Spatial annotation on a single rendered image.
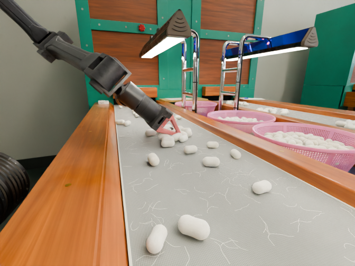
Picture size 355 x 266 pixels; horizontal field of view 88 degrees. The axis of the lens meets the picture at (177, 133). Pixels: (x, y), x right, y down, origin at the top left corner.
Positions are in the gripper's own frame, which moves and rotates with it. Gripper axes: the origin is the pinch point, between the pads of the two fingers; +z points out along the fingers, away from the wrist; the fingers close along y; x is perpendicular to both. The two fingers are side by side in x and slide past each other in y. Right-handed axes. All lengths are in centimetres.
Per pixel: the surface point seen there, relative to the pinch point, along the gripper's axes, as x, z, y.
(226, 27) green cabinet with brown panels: -88, 18, 87
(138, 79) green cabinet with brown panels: -13, -9, 88
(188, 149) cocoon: 1.5, -1.1, -12.9
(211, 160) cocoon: 0.1, -0.1, -20.5
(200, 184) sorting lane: 4.6, -2.6, -25.6
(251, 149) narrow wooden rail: -7.8, 9.7, -17.4
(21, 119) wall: 84, -63, 170
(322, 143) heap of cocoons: -23.3, 29.2, -17.5
